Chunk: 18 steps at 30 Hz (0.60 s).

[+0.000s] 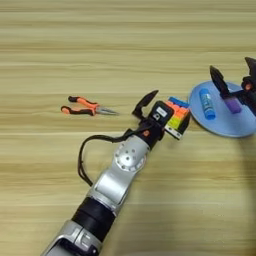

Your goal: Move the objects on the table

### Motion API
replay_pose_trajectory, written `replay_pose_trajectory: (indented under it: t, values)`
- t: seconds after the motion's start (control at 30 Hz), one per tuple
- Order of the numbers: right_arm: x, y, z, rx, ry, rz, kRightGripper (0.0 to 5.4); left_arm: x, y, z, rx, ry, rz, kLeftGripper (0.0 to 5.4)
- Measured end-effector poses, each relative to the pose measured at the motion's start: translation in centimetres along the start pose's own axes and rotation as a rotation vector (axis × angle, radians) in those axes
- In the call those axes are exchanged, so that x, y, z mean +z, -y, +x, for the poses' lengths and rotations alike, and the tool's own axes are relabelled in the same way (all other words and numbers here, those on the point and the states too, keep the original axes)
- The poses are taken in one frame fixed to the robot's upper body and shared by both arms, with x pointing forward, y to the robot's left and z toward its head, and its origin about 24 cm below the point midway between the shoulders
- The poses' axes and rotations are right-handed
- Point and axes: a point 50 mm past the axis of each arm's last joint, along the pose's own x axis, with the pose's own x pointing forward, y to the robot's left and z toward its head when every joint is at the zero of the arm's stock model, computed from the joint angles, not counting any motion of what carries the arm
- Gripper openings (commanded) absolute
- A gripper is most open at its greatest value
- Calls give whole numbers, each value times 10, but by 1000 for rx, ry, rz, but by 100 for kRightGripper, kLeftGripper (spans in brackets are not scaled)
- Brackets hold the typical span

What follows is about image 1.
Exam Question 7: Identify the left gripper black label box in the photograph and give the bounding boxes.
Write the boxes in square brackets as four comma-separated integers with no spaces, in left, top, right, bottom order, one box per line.
[149,100,175,127]

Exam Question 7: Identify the purple rectangular block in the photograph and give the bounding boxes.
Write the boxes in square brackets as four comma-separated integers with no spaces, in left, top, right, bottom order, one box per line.
[222,96,243,115]

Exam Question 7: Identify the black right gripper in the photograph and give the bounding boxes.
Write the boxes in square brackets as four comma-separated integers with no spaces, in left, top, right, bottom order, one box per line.
[209,56,256,116]

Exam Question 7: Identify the round blue plate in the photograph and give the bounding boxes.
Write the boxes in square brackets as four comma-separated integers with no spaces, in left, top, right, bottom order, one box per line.
[188,80,256,139]

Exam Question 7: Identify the blue glue stick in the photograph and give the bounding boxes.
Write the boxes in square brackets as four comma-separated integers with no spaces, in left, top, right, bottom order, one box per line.
[199,88,217,121]

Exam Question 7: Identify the orange black needle-nose pliers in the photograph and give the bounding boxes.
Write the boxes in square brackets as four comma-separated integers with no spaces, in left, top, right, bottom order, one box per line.
[60,95,120,117]

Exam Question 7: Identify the colourful toy brick block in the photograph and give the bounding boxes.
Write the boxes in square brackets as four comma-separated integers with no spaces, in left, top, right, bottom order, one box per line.
[164,96,191,134]

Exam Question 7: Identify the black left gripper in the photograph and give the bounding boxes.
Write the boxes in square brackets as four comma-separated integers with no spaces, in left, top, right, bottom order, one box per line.
[131,88,192,150]

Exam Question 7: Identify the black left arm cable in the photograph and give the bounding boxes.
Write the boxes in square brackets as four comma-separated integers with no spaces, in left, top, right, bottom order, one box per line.
[77,129,138,187]

